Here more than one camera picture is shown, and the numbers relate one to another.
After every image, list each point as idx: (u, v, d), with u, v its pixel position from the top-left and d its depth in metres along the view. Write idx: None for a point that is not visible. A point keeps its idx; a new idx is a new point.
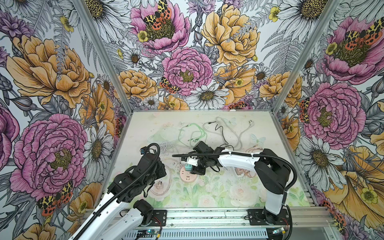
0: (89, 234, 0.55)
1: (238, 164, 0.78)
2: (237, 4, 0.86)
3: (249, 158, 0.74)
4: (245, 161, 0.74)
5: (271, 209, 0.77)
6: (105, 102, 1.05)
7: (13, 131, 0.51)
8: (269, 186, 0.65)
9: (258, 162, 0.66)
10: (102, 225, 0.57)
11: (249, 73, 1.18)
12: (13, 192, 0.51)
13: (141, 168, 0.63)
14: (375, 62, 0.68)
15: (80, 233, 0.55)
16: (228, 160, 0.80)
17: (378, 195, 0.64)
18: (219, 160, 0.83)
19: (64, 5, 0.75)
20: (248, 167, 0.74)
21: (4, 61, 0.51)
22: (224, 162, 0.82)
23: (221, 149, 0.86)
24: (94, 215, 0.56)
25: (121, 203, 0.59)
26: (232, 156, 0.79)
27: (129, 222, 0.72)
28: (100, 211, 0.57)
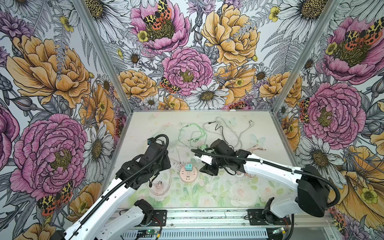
0: (96, 218, 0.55)
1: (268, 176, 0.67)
2: (237, 4, 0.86)
3: (287, 173, 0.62)
4: (282, 176, 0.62)
5: (275, 211, 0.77)
6: (105, 102, 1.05)
7: (13, 131, 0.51)
8: (305, 206, 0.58)
9: (303, 182, 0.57)
10: (109, 210, 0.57)
11: (249, 73, 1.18)
12: (13, 192, 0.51)
13: (147, 156, 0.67)
14: (375, 62, 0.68)
15: (87, 216, 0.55)
16: (257, 170, 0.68)
17: (378, 195, 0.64)
18: (244, 167, 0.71)
19: (64, 5, 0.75)
20: (284, 182, 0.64)
21: (4, 61, 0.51)
22: (251, 171, 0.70)
23: (247, 153, 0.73)
24: (102, 199, 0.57)
25: (129, 189, 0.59)
26: (264, 166, 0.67)
27: (131, 217, 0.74)
28: (108, 196, 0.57)
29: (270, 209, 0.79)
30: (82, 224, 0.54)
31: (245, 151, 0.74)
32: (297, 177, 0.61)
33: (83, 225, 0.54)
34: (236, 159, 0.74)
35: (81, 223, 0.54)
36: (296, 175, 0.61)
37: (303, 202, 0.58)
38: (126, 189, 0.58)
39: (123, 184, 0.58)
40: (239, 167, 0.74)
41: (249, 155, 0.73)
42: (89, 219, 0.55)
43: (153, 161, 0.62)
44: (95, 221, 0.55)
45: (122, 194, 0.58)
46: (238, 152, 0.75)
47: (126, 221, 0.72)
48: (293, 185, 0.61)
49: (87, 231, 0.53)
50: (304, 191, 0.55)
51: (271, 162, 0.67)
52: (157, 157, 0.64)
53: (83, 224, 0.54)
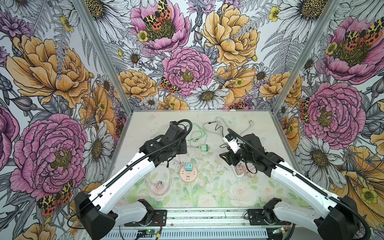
0: (120, 184, 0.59)
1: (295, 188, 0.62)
2: (237, 4, 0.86)
3: (320, 196, 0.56)
4: (313, 197, 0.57)
5: (277, 213, 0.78)
6: (105, 102, 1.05)
7: (13, 131, 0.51)
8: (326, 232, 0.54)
9: (336, 211, 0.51)
10: (130, 180, 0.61)
11: (249, 73, 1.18)
12: (13, 192, 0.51)
13: (169, 137, 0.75)
14: (375, 62, 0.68)
15: (111, 181, 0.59)
16: (285, 180, 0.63)
17: (378, 195, 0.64)
18: (272, 171, 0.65)
19: (64, 4, 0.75)
20: (312, 203, 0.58)
21: (4, 61, 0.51)
22: (276, 177, 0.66)
23: (279, 158, 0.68)
24: (127, 167, 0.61)
25: (151, 163, 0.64)
26: (295, 179, 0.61)
27: (137, 207, 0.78)
28: (132, 166, 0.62)
29: (274, 208, 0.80)
30: (107, 187, 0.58)
31: (277, 157, 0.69)
32: (331, 204, 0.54)
33: (107, 189, 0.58)
34: (264, 160, 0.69)
35: (106, 186, 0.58)
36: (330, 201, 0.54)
37: (324, 228, 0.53)
38: (149, 163, 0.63)
39: (147, 157, 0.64)
40: (265, 169, 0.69)
41: (281, 161, 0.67)
42: (113, 184, 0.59)
43: (176, 141, 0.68)
44: (119, 188, 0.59)
45: (145, 167, 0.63)
46: (269, 154, 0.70)
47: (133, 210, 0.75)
48: (322, 210, 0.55)
49: (111, 195, 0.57)
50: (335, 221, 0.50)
51: (305, 177, 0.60)
52: (179, 139, 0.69)
53: (108, 187, 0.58)
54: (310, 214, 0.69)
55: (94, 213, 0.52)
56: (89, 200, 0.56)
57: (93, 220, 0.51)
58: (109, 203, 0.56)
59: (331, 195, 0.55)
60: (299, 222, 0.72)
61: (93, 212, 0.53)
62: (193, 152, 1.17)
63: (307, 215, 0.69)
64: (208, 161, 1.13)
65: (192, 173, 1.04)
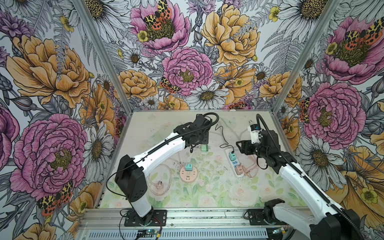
0: (159, 153, 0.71)
1: (299, 190, 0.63)
2: (237, 4, 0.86)
3: (322, 201, 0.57)
4: (314, 201, 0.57)
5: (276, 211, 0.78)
6: (105, 102, 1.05)
7: (13, 131, 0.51)
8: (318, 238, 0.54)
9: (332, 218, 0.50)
10: (166, 153, 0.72)
11: (249, 73, 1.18)
12: (13, 192, 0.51)
13: (196, 124, 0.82)
14: (375, 62, 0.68)
15: (152, 150, 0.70)
16: (291, 179, 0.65)
17: (378, 195, 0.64)
18: (281, 167, 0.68)
19: (64, 4, 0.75)
20: (311, 207, 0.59)
21: (4, 61, 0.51)
22: (284, 175, 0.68)
23: (291, 158, 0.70)
24: (164, 141, 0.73)
25: (182, 142, 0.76)
26: (302, 181, 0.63)
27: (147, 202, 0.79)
28: (169, 141, 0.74)
29: (274, 206, 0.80)
30: (148, 154, 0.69)
31: (290, 157, 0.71)
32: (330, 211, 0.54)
33: (148, 156, 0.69)
34: (278, 157, 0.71)
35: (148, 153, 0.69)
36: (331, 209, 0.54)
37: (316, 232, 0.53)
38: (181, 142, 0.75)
39: (179, 137, 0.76)
40: (275, 165, 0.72)
41: (293, 162, 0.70)
42: (153, 152, 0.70)
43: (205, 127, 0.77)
44: (158, 156, 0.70)
45: (177, 145, 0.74)
46: (284, 153, 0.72)
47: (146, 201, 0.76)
48: (319, 214, 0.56)
49: (151, 161, 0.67)
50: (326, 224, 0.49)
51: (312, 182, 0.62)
52: (209, 127, 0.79)
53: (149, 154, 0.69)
54: (308, 219, 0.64)
55: (139, 172, 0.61)
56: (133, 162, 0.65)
57: (137, 177, 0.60)
58: (149, 168, 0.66)
59: (333, 204, 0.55)
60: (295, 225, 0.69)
61: (138, 171, 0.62)
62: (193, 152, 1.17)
63: (304, 219, 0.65)
64: (208, 160, 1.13)
65: (192, 173, 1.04)
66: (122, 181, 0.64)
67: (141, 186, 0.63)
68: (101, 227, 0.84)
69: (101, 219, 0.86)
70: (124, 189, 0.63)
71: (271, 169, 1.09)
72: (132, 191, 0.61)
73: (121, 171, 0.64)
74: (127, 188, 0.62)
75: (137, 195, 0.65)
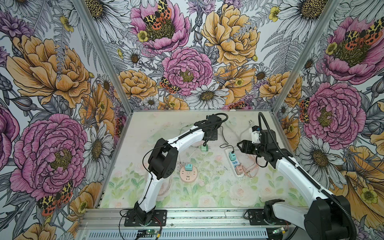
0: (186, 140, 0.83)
1: (293, 179, 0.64)
2: (237, 4, 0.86)
3: (314, 189, 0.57)
4: (306, 188, 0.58)
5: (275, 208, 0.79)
6: (105, 102, 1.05)
7: (13, 131, 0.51)
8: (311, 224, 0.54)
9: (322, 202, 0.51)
10: (190, 139, 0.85)
11: (249, 73, 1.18)
12: (13, 192, 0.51)
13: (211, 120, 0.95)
14: (375, 62, 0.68)
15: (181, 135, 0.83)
16: (287, 170, 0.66)
17: (378, 195, 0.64)
18: (278, 161, 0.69)
19: (64, 4, 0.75)
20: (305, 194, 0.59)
21: (4, 61, 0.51)
22: (280, 168, 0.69)
23: (288, 153, 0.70)
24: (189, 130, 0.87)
25: (201, 134, 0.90)
26: (296, 171, 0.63)
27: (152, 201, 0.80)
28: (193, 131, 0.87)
29: (274, 204, 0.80)
30: (178, 138, 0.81)
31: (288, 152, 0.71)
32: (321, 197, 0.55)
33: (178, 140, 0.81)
34: (275, 152, 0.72)
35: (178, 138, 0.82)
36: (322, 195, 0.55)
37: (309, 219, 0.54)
38: (202, 132, 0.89)
39: (200, 129, 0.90)
40: (272, 160, 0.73)
41: (290, 156, 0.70)
42: (181, 138, 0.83)
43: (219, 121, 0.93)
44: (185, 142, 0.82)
45: (198, 134, 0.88)
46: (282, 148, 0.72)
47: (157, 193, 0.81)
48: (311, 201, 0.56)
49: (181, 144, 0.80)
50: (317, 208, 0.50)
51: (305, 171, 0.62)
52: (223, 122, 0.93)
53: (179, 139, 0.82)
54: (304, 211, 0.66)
55: (175, 151, 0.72)
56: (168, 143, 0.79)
57: (173, 155, 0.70)
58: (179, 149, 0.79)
59: (324, 189, 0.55)
60: (295, 221, 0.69)
61: (173, 150, 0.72)
62: (193, 152, 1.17)
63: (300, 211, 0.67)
64: (208, 160, 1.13)
65: (192, 173, 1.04)
66: (156, 159, 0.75)
67: (171, 165, 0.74)
68: (101, 227, 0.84)
69: (101, 219, 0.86)
70: (158, 166, 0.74)
71: (270, 169, 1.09)
72: (166, 167, 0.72)
73: (158, 150, 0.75)
74: (161, 165, 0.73)
75: (168, 172, 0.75)
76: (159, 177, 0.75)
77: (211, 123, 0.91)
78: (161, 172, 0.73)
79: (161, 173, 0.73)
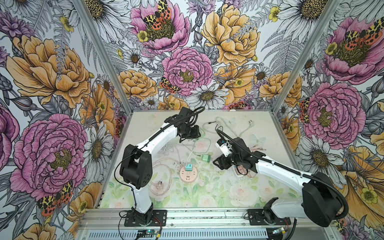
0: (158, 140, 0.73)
1: (275, 175, 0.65)
2: (237, 4, 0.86)
3: (296, 176, 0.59)
4: (290, 178, 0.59)
5: (276, 211, 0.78)
6: (105, 102, 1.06)
7: (13, 131, 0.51)
8: (310, 214, 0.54)
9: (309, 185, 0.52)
10: (164, 139, 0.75)
11: (249, 73, 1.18)
12: (13, 192, 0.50)
13: (182, 114, 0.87)
14: (375, 61, 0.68)
15: (152, 136, 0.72)
16: (266, 170, 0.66)
17: (378, 195, 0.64)
18: (256, 166, 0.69)
19: (64, 4, 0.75)
20: (291, 185, 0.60)
21: (4, 61, 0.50)
22: (262, 171, 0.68)
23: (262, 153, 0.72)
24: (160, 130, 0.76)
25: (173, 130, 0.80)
26: (274, 167, 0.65)
27: (146, 203, 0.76)
28: (164, 129, 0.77)
29: (271, 206, 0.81)
30: (149, 140, 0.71)
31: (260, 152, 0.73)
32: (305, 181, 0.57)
33: (150, 142, 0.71)
34: (250, 158, 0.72)
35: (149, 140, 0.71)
36: (305, 178, 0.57)
37: (307, 209, 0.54)
38: (175, 128, 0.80)
39: (172, 125, 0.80)
40: (251, 167, 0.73)
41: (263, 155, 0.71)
42: (153, 139, 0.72)
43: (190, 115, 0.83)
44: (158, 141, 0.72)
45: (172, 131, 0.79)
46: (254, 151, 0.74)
47: (147, 196, 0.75)
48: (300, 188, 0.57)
49: (153, 145, 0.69)
50: (308, 195, 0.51)
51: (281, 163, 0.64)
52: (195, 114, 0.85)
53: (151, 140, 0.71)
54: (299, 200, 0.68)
55: (147, 155, 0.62)
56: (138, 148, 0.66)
57: (146, 159, 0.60)
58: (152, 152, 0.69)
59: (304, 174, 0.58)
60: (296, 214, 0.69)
61: (145, 154, 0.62)
62: (193, 152, 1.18)
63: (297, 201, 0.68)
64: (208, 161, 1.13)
65: (192, 173, 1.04)
66: (129, 169, 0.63)
67: (148, 170, 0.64)
68: (101, 227, 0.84)
69: (101, 219, 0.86)
70: (132, 176, 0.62)
71: None
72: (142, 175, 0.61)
73: (127, 159, 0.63)
74: (136, 174, 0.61)
75: (145, 179, 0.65)
76: (137, 186, 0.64)
77: (182, 119, 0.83)
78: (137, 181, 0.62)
79: (138, 182, 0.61)
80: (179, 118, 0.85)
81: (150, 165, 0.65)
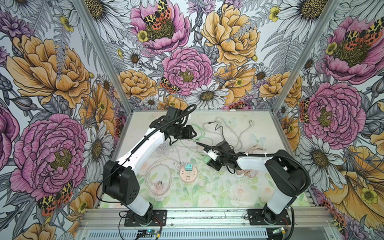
0: (142, 150, 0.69)
1: (252, 163, 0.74)
2: (237, 4, 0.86)
3: (263, 157, 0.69)
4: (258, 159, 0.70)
5: (272, 208, 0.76)
6: (105, 102, 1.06)
7: (13, 131, 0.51)
8: (282, 188, 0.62)
9: (270, 160, 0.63)
10: (148, 149, 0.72)
11: (249, 73, 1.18)
12: (13, 192, 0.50)
13: (170, 116, 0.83)
14: (375, 62, 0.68)
15: (135, 148, 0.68)
16: (244, 161, 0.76)
17: (378, 195, 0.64)
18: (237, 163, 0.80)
19: (64, 4, 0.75)
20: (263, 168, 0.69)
21: (4, 61, 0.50)
22: (241, 164, 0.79)
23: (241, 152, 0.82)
24: (144, 138, 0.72)
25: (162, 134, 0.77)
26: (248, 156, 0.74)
27: (144, 206, 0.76)
28: (149, 137, 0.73)
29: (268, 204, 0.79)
30: (131, 153, 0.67)
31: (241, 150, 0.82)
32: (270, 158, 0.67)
33: (132, 155, 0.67)
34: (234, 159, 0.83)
35: (132, 152, 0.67)
36: (268, 156, 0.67)
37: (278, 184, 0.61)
38: (161, 134, 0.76)
39: (158, 130, 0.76)
40: (235, 166, 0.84)
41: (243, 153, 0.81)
42: (136, 151, 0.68)
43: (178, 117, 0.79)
44: (142, 151, 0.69)
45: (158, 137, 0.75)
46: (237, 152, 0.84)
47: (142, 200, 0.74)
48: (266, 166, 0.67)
49: (137, 159, 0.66)
50: (270, 167, 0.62)
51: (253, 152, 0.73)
52: (183, 115, 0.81)
53: (134, 152, 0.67)
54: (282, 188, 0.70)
55: (129, 172, 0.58)
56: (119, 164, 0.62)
57: (128, 177, 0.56)
58: (136, 166, 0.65)
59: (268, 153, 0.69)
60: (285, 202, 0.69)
61: (127, 170, 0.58)
62: (193, 152, 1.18)
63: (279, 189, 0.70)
64: None
65: (192, 173, 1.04)
66: (112, 187, 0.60)
67: (133, 186, 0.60)
68: (101, 227, 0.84)
69: (101, 219, 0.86)
70: (117, 193, 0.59)
71: None
72: (126, 193, 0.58)
73: (108, 177, 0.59)
74: (120, 192, 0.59)
75: (131, 196, 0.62)
76: (124, 203, 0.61)
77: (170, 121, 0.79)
78: (122, 198, 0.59)
79: (123, 199, 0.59)
80: (166, 120, 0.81)
81: (135, 180, 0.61)
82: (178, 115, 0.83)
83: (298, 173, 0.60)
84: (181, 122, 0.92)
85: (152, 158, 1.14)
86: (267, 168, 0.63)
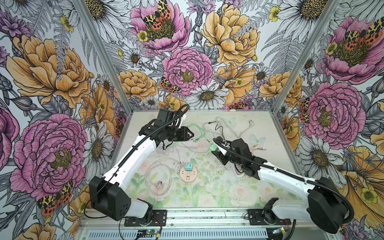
0: (131, 162, 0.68)
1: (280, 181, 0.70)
2: (237, 4, 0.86)
3: (300, 182, 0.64)
4: (294, 184, 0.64)
5: (276, 212, 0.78)
6: (105, 102, 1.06)
7: (13, 130, 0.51)
8: (316, 219, 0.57)
9: (314, 192, 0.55)
10: (138, 159, 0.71)
11: (249, 73, 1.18)
12: (13, 192, 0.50)
13: (161, 119, 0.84)
14: (375, 62, 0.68)
15: (123, 162, 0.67)
16: (272, 178, 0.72)
17: (378, 195, 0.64)
18: (258, 173, 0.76)
19: (64, 4, 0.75)
20: (297, 192, 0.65)
21: (4, 61, 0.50)
22: (265, 178, 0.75)
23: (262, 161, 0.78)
24: (133, 148, 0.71)
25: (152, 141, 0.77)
26: (277, 174, 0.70)
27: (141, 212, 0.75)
28: (138, 146, 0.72)
29: (272, 207, 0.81)
30: (119, 167, 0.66)
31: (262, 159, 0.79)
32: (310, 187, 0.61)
33: (120, 169, 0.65)
34: (252, 165, 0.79)
35: (119, 166, 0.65)
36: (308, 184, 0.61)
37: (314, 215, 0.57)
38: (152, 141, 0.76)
39: (148, 138, 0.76)
40: (253, 173, 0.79)
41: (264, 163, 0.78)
42: (124, 165, 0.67)
43: (170, 121, 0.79)
44: (132, 162, 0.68)
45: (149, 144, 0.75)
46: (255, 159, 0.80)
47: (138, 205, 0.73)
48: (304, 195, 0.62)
49: (124, 173, 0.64)
50: (313, 201, 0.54)
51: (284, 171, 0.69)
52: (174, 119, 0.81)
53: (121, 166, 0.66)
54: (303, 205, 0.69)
55: (117, 189, 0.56)
56: (105, 181, 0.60)
57: (115, 195, 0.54)
58: (124, 181, 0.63)
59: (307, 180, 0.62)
60: (298, 217, 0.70)
61: (114, 188, 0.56)
62: (193, 152, 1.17)
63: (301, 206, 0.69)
64: (208, 161, 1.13)
65: (192, 173, 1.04)
66: (101, 204, 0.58)
67: (123, 201, 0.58)
68: (101, 227, 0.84)
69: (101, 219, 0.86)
70: (106, 210, 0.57)
71: None
72: (115, 210, 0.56)
73: (95, 195, 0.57)
74: (109, 209, 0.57)
75: (122, 211, 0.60)
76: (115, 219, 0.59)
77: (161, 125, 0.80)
78: (112, 215, 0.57)
79: (113, 216, 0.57)
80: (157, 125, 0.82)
81: (124, 195, 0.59)
82: (169, 119, 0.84)
83: (339, 206, 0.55)
84: (174, 124, 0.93)
85: (151, 158, 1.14)
86: (309, 200, 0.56)
